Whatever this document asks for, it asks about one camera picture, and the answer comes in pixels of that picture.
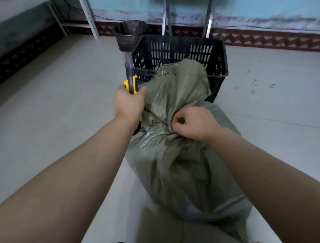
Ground person's right hand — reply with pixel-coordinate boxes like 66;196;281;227
171;106;222;143

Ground person's left hand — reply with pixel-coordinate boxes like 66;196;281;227
113;84;148;124

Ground yellow handled scissors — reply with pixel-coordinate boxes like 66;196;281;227
123;52;142;136

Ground grey-green woven sack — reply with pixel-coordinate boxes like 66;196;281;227
124;59;253;242

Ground person's left forearm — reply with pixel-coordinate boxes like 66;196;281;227
0;116;140;243

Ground person's right forearm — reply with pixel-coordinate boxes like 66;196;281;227
205;125;320;243

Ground black plastic crate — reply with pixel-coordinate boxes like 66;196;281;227
125;35;229;103

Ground black lined waste bin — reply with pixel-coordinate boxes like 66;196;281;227
112;20;149;53

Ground grey metal stand legs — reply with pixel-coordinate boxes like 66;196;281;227
161;0;216;38

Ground person's grey trousers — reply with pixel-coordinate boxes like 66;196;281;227
116;206;242;243

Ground white metal table frame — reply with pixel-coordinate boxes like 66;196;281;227
46;0;100;40

